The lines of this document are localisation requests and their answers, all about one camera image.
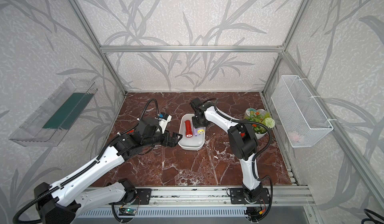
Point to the potted artificial flower plant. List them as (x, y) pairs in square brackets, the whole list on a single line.
[(262, 120)]

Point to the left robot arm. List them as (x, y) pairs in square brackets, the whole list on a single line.
[(56, 202)]

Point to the red ribbed flashlight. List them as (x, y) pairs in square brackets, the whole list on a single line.
[(189, 130)]

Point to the green circuit board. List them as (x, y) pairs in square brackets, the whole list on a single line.
[(127, 211)]

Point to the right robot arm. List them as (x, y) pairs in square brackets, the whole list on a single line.
[(242, 139)]

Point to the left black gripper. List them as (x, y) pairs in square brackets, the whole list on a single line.
[(172, 143)]

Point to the aluminium cage frame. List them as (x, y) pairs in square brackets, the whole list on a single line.
[(355, 157)]

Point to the aluminium front rail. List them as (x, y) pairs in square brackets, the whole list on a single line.
[(217, 196)]

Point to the white plastic storage tray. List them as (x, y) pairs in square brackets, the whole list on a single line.
[(193, 138)]

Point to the purple flashlight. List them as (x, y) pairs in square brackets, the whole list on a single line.
[(199, 131)]

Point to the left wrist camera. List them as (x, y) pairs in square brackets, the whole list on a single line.
[(164, 119)]

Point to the round colourful tin lid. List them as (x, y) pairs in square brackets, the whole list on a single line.
[(250, 112)]

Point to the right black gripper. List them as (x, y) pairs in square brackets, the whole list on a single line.
[(195, 125)]

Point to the white wire mesh basket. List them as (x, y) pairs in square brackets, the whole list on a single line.
[(302, 118)]

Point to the clear acrylic wall shelf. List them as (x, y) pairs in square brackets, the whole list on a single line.
[(49, 124)]

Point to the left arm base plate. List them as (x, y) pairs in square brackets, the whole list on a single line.
[(140, 196)]

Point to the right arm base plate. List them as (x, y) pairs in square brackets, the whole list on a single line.
[(240, 196)]

